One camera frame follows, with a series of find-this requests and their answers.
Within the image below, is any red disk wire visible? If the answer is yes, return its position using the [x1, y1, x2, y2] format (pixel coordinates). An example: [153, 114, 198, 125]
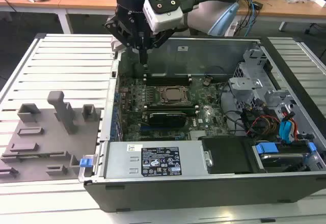
[292, 121, 300, 141]

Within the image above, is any silver finned heatsink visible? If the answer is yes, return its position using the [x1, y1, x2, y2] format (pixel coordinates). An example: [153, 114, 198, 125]
[190, 131, 207, 141]

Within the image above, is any green motherboard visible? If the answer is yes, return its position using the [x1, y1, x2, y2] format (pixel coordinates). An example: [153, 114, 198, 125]
[118, 75, 231, 141]

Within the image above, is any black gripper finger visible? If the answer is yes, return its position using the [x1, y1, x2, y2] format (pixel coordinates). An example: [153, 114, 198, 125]
[103, 14, 145, 65]
[143, 26, 177, 65]

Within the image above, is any grey parts rack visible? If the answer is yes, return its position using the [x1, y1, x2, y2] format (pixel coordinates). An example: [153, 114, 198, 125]
[0, 91, 105, 184]

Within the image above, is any blue cable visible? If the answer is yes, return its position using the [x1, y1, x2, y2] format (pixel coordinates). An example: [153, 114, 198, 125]
[248, 0, 258, 39]

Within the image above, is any silver metal drive cage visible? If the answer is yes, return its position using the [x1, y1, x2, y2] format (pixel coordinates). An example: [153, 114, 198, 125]
[228, 47, 298, 119]

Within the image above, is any grey power supply unit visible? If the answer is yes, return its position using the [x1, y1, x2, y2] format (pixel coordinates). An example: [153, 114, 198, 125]
[103, 140, 205, 180]

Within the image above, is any coloured power wire bundle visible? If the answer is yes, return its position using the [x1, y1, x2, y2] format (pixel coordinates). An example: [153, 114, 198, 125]
[248, 114, 280, 134]

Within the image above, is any pale blue flat wire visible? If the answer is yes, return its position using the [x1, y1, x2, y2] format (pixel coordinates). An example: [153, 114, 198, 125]
[278, 120, 293, 145]

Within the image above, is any silver CPU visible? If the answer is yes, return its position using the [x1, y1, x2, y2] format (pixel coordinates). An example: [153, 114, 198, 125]
[166, 88, 188, 102]

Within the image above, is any black camera cable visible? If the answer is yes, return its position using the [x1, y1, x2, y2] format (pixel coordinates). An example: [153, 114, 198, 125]
[179, 0, 239, 13]

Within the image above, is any wooden desk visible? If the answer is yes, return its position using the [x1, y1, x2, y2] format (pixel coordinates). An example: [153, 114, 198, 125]
[236, 0, 326, 33]
[0, 0, 120, 35]

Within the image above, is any blue disk carrier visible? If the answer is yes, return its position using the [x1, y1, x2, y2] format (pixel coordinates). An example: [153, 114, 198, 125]
[251, 142, 316, 174]

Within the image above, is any white-clipped RAM slot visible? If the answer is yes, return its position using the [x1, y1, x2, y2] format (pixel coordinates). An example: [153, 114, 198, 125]
[144, 109, 200, 114]
[144, 79, 192, 85]
[143, 73, 192, 80]
[144, 105, 200, 109]

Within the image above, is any white power strip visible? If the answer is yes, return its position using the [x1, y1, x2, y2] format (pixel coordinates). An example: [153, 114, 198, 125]
[225, 21, 239, 37]

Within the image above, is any silver hard disk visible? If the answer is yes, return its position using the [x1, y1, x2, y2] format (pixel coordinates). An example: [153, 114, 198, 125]
[261, 153, 305, 165]

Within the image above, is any black and silver PC case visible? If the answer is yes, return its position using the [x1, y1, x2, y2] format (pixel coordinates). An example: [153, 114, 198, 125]
[77, 36, 326, 213]

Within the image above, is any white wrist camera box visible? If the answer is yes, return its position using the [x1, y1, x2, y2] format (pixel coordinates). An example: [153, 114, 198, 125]
[142, 0, 183, 33]

